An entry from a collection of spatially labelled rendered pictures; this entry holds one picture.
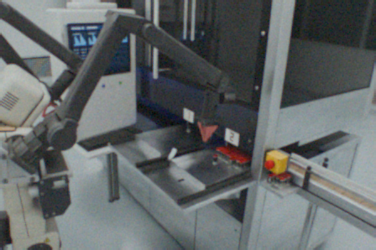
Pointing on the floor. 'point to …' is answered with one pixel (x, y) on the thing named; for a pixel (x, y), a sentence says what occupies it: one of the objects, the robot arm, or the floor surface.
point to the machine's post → (267, 116)
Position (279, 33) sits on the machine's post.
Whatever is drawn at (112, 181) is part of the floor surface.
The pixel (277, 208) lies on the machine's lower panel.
